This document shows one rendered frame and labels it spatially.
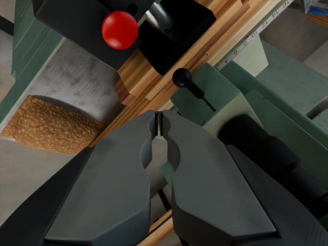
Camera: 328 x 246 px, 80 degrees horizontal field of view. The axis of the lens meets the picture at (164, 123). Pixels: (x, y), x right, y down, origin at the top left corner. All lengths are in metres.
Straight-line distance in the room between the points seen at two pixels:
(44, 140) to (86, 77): 0.12
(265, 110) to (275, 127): 0.03
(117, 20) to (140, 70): 0.13
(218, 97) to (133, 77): 0.13
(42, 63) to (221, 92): 0.24
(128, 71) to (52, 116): 0.14
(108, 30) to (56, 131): 0.22
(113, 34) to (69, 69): 0.16
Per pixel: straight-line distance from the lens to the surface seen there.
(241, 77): 0.52
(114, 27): 0.18
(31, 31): 0.47
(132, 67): 0.31
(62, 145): 0.38
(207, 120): 0.23
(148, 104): 0.35
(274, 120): 0.36
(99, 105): 0.37
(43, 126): 0.35
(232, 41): 0.36
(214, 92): 0.24
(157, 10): 0.26
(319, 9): 1.36
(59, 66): 0.32
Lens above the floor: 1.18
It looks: 37 degrees down
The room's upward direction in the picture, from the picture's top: 148 degrees clockwise
